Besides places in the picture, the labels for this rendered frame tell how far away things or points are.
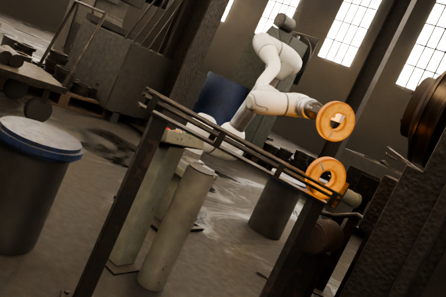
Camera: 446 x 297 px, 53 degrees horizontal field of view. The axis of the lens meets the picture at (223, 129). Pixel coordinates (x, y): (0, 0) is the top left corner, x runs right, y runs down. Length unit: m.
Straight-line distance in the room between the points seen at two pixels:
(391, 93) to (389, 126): 0.87
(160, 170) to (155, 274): 0.41
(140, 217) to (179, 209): 0.19
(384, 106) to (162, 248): 11.22
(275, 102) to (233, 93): 3.48
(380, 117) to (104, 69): 9.20
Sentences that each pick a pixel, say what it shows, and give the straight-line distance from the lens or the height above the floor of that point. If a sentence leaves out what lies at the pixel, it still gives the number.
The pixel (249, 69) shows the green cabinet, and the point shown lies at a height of 1.10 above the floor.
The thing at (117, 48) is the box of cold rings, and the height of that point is 0.71.
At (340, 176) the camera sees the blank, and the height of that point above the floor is 0.73.
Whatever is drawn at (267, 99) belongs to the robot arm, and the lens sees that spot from 1.93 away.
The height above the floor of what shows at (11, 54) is 0.41.
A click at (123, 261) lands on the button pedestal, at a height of 0.03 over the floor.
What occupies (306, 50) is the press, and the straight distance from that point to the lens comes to 10.40.
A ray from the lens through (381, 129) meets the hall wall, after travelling 12.64.
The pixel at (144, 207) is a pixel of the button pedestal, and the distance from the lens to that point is 1.87.
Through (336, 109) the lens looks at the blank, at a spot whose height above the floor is 0.95.
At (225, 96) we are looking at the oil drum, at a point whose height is 0.68.
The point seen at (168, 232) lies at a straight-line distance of 1.81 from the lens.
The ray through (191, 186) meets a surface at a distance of 1.75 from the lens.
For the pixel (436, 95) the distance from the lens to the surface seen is 1.93.
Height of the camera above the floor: 0.88
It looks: 6 degrees down
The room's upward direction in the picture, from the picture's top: 24 degrees clockwise
